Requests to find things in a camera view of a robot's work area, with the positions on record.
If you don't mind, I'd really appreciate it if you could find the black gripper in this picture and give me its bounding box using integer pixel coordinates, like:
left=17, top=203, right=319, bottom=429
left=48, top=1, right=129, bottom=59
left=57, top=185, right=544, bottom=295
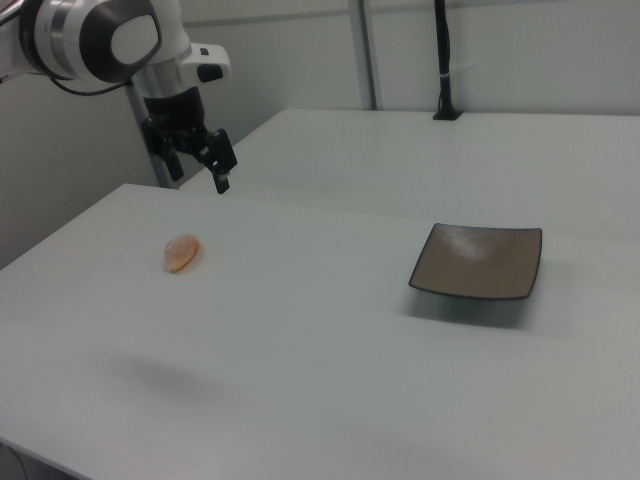
left=141, top=87, right=239, bottom=196

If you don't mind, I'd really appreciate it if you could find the orange-brown bread roll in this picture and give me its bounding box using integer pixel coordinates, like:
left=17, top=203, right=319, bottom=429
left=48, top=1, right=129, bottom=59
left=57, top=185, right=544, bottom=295
left=163, top=232, right=202, bottom=275

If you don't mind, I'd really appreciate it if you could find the square brown ceramic plate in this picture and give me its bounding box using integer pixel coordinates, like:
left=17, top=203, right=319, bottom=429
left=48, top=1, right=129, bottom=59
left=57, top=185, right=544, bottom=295
left=408, top=222, right=544, bottom=303

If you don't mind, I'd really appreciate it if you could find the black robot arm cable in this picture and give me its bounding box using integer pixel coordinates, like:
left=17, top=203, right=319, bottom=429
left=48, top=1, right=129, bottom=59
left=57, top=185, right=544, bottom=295
left=47, top=74, right=139, bottom=97

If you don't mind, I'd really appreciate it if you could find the grey partition frame post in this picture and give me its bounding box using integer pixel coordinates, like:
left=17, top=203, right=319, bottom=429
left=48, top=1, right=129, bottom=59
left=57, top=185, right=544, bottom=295
left=349, top=0, right=378, bottom=110

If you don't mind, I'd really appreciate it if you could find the black camera stand pole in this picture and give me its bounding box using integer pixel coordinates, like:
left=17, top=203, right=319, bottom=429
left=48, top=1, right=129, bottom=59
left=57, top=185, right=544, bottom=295
left=432, top=0, right=464, bottom=123

